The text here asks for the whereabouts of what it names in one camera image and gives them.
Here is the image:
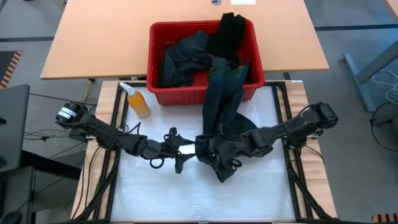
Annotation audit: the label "dark grey equipment case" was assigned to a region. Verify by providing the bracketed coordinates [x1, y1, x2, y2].
[0, 83, 31, 174]

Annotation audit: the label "black garment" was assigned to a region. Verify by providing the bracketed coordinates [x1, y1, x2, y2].
[206, 12, 248, 68]

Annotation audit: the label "yellow floor cable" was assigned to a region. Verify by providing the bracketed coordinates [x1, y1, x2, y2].
[82, 80, 94, 110]

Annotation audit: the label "hazard-striped floor mat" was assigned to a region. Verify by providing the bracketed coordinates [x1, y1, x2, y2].
[371, 213, 398, 224]
[0, 50, 22, 90]

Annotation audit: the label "dark grey drawstring sweatpants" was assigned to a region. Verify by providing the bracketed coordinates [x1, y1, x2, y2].
[159, 30, 214, 88]

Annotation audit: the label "black floor cable loop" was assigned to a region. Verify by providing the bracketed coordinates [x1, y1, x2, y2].
[369, 101, 398, 149]

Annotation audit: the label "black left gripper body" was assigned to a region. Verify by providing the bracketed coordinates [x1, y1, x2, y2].
[138, 134, 185, 163]

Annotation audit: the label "black metal table frame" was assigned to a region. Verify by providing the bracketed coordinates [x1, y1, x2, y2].
[74, 81, 335, 222]

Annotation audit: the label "white floor cable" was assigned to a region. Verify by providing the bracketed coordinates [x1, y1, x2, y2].
[371, 69, 398, 105]

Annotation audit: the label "thick black left gripper cable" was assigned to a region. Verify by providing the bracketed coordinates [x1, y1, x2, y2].
[149, 157, 165, 170]

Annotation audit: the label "blue denim jeans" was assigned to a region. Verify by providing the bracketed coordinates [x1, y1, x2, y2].
[195, 57, 259, 184]

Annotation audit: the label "light wooden desk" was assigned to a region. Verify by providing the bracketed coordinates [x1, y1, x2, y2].
[40, 0, 330, 81]

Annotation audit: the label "long black floor cable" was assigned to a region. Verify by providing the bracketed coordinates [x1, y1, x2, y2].
[29, 92, 98, 106]

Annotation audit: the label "red plastic bin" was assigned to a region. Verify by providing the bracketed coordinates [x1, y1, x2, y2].
[146, 20, 266, 106]

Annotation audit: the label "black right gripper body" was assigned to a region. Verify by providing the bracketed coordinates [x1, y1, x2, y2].
[214, 133, 249, 162]

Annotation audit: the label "orange liquid spray bottle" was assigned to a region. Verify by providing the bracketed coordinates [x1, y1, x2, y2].
[119, 82, 151, 119]

